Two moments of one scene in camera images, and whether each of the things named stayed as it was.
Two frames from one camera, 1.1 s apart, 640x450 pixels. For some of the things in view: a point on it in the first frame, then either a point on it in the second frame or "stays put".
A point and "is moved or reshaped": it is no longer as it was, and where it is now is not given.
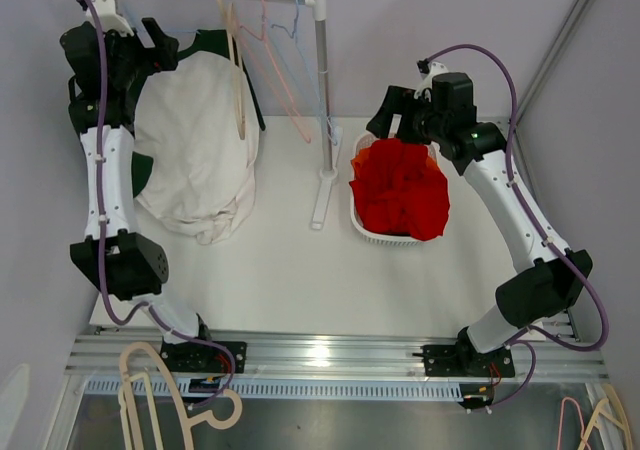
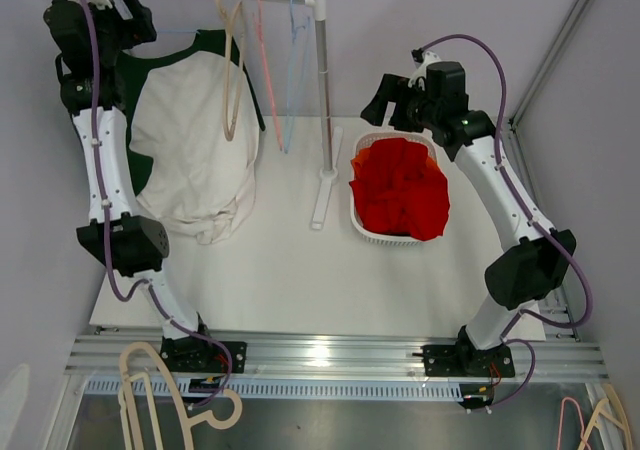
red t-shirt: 403,189 stays put
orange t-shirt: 362,154 stays put
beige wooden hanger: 230,20 is moved or reshaped
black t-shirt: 395,232 stays put
